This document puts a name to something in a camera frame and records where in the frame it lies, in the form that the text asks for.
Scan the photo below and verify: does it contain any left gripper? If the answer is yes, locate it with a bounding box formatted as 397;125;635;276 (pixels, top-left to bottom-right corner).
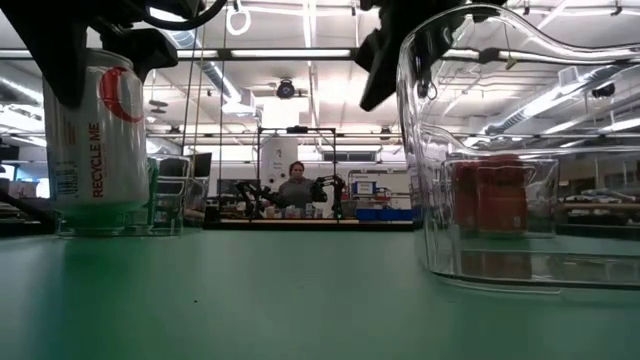
0;0;179;109

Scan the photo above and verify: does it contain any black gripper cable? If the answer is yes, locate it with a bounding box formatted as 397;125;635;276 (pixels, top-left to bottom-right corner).
142;0;229;32

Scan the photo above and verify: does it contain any white cabinet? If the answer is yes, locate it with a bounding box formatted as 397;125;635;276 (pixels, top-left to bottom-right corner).
260;137;300;191

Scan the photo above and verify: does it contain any black ceiling camera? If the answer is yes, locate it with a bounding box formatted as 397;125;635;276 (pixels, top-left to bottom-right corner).
275;78;297;100

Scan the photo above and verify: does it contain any clear plastic bin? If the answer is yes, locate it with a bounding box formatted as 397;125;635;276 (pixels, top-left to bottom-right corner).
441;153;561;239
53;153;212;237
396;3;640;294

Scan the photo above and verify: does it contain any red soda can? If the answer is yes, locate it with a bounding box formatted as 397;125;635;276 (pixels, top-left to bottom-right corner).
477;154;531;235
452;159;480;232

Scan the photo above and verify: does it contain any green table mat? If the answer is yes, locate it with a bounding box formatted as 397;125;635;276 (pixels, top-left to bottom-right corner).
0;227;640;360

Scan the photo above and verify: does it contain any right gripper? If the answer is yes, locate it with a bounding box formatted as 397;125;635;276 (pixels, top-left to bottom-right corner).
355;0;506;113

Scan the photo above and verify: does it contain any person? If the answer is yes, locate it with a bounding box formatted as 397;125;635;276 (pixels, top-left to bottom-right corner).
277;160;321;209

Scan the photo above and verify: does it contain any silver diet cola can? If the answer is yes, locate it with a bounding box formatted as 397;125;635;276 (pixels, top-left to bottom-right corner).
42;48;151;224

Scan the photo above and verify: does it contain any silver air duct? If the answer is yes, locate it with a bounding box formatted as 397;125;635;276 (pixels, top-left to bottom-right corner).
164;29;241;101

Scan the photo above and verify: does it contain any black frame stand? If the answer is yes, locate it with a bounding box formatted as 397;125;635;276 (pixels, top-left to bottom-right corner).
256;126;338;221

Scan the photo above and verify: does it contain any white hanging cable loop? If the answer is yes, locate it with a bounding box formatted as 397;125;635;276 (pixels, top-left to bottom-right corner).
224;0;253;37

